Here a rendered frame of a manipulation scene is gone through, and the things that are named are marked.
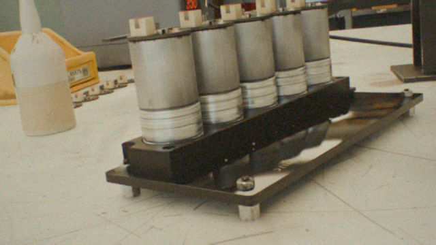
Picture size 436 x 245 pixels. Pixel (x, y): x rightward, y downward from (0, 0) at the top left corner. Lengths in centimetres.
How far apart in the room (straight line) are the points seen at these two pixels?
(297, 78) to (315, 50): 3
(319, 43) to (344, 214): 13
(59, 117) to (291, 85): 16
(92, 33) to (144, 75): 46
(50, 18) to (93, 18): 522
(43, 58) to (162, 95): 16
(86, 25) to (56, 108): 32
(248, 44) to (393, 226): 11
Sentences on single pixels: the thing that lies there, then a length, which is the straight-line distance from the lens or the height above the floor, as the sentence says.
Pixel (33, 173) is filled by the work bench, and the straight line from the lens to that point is 29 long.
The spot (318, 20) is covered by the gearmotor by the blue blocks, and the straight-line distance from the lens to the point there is 31.
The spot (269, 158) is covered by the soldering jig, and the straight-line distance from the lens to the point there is 22.
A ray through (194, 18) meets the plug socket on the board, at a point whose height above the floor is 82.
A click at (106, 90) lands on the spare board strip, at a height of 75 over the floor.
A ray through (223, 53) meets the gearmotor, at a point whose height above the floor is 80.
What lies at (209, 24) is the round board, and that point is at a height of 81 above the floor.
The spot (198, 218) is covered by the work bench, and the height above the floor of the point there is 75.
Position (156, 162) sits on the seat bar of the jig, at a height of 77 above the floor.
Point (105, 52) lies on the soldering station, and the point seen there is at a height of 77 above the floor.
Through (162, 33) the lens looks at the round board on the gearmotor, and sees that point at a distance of 22.
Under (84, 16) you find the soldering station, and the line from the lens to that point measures 68.
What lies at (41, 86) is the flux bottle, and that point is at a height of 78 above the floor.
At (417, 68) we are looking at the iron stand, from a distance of 44.
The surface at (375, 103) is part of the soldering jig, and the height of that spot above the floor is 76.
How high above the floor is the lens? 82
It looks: 13 degrees down
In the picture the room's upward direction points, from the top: 7 degrees counter-clockwise
